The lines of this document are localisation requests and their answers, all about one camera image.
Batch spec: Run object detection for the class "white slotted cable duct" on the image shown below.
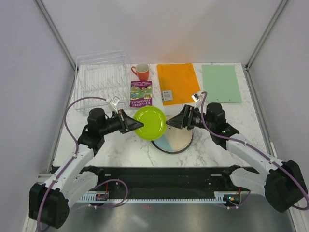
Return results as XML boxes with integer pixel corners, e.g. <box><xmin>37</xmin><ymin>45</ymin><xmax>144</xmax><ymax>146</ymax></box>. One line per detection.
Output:
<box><xmin>77</xmin><ymin>191</ymin><xmax>240</xmax><ymax>204</ymax></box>

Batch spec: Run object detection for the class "dark blue floral plate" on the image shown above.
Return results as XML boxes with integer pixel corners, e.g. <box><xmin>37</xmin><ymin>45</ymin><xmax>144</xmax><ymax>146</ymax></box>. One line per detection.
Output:
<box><xmin>151</xmin><ymin>140</ymin><xmax>192</xmax><ymax>154</ymax></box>

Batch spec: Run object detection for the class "aluminium frame post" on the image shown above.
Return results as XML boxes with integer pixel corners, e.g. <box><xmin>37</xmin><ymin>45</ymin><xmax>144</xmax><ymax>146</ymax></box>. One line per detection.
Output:
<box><xmin>34</xmin><ymin>0</ymin><xmax>76</xmax><ymax>70</ymax></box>
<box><xmin>245</xmin><ymin>0</ymin><xmax>290</xmax><ymax>71</ymax></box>

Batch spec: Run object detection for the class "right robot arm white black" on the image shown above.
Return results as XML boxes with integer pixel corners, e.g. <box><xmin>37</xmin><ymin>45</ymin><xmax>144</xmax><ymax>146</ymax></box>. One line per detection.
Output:
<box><xmin>166</xmin><ymin>103</ymin><xmax>309</xmax><ymax>212</ymax></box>

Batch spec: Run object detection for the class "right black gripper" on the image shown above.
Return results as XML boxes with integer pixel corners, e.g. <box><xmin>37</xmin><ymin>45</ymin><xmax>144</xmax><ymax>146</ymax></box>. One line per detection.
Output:
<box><xmin>166</xmin><ymin>104</ymin><xmax>214</xmax><ymax>131</ymax></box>

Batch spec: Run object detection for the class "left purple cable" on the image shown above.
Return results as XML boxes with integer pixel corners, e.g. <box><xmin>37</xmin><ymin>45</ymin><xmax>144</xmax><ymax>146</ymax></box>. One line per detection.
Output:
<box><xmin>38</xmin><ymin>96</ymin><xmax>128</xmax><ymax>232</ymax></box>

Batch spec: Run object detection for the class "cream blue leaf plate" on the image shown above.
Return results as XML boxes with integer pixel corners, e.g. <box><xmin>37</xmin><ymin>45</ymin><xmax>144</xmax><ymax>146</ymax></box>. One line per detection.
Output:
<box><xmin>156</xmin><ymin>126</ymin><xmax>194</xmax><ymax>145</ymax></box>

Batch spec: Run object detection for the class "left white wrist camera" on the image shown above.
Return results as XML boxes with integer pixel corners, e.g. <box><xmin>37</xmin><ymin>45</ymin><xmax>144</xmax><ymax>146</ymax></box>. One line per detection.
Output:
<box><xmin>106</xmin><ymin>96</ymin><xmax>120</xmax><ymax>112</ymax></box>

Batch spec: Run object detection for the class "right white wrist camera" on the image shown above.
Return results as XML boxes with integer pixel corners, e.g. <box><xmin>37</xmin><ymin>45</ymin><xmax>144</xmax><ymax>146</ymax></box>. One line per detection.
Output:
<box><xmin>191</xmin><ymin>92</ymin><xmax>206</xmax><ymax>102</ymax></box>

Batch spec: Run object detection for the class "light green cutting board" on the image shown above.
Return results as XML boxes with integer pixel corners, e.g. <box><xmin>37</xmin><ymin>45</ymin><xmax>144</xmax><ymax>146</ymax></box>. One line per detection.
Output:
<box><xmin>201</xmin><ymin>65</ymin><xmax>242</xmax><ymax>103</ymax></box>

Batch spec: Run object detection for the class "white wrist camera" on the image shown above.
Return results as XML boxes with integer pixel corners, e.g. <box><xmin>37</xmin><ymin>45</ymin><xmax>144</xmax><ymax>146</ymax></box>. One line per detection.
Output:
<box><xmin>106</xmin><ymin>96</ymin><xmax>120</xmax><ymax>112</ymax></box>
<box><xmin>191</xmin><ymin>92</ymin><xmax>206</xmax><ymax>102</ymax></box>

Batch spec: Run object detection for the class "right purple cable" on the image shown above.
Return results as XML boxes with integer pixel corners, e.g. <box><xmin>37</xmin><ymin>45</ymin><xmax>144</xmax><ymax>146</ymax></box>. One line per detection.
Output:
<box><xmin>200</xmin><ymin>91</ymin><xmax>309</xmax><ymax>210</ymax></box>

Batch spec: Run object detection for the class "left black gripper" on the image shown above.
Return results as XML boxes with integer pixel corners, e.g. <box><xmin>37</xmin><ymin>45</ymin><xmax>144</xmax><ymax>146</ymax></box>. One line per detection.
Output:
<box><xmin>99</xmin><ymin>109</ymin><xmax>143</xmax><ymax>135</ymax></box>

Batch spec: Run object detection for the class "purple treehouse book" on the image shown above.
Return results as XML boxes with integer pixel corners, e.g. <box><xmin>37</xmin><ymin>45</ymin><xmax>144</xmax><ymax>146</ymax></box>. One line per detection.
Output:
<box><xmin>129</xmin><ymin>81</ymin><xmax>153</xmax><ymax>108</ymax></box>

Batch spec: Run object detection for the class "left aluminium frame post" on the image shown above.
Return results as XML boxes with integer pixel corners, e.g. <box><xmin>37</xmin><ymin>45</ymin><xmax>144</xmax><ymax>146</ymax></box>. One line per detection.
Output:
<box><xmin>34</xmin><ymin>0</ymin><xmax>76</xmax><ymax>70</ymax></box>

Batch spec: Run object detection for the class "orange cutting board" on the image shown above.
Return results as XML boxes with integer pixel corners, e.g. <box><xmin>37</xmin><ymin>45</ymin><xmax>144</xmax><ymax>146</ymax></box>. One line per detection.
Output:
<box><xmin>157</xmin><ymin>63</ymin><xmax>200</xmax><ymax>106</ymax></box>

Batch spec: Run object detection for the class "green white plate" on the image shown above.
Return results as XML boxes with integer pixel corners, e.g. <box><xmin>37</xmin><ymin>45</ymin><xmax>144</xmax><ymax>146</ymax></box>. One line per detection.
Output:
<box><xmin>133</xmin><ymin>106</ymin><xmax>167</xmax><ymax>141</ymax></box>

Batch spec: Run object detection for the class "white wire dish rack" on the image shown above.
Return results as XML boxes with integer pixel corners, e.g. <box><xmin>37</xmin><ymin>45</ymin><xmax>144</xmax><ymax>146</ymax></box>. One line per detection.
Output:
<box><xmin>71</xmin><ymin>50</ymin><xmax>131</xmax><ymax>116</ymax></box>

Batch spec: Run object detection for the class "right aluminium frame post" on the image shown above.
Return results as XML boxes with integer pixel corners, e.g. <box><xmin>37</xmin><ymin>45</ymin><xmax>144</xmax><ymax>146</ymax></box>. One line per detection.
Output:
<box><xmin>245</xmin><ymin>0</ymin><xmax>290</xmax><ymax>71</ymax></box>

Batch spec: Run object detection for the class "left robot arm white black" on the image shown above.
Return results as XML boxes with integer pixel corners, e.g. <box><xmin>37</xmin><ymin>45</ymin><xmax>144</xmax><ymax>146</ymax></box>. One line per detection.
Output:
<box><xmin>28</xmin><ymin>108</ymin><xmax>144</xmax><ymax>229</ymax></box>

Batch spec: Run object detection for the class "orange mug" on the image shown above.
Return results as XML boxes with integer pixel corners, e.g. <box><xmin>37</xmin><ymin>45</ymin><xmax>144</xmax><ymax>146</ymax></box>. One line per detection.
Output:
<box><xmin>131</xmin><ymin>63</ymin><xmax>150</xmax><ymax>81</ymax></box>

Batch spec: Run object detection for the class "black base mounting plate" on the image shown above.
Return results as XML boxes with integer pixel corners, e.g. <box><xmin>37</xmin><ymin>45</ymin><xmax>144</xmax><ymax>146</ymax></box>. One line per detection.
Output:
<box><xmin>82</xmin><ymin>166</ymin><xmax>246</xmax><ymax>196</ymax></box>

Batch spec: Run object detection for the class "purple cable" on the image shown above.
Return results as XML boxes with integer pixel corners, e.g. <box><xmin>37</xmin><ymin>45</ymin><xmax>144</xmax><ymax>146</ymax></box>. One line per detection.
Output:
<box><xmin>38</xmin><ymin>96</ymin><xmax>128</xmax><ymax>232</ymax></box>
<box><xmin>200</xmin><ymin>91</ymin><xmax>309</xmax><ymax>210</ymax></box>

